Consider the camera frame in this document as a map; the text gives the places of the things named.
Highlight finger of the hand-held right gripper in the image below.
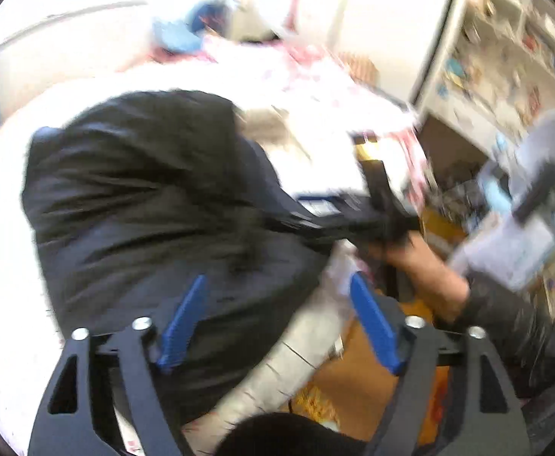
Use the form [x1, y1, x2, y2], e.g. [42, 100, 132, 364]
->
[295, 192, 369, 218]
[267, 215, 369, 246]

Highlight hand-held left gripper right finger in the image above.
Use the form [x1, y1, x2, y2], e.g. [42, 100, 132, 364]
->
[348, 271, 531, 456]

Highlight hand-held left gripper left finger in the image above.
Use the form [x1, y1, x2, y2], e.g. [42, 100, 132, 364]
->
[27, 273, 209, 456]

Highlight black puffer jacket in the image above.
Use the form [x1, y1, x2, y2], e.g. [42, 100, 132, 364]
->
[21, 89, 354, 426]

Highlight person's right forearm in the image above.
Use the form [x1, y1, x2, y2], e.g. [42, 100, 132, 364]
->
[415, 259, 555, 390]

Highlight person's right hand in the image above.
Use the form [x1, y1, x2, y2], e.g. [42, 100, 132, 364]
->
[381, 234, 438, 287]

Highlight cream quilted blanket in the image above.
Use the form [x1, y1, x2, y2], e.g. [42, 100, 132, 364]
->
[239, 100, 369, 200]

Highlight person's black pants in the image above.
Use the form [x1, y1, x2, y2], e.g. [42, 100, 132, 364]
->
[215, 412, 369, 456]

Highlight pink patterned quilt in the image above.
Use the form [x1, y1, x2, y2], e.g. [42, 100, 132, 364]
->
[201, 33, 426, 200]

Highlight grey office chair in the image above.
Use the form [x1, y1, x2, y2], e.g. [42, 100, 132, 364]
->
[448, 108, 555, 296]

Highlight floral bed sheet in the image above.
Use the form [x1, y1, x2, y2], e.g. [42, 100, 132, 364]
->
[0, 43, 421, 456]

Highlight white bookshelf with books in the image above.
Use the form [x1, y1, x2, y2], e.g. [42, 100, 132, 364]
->
[410, 0, 555, 154]

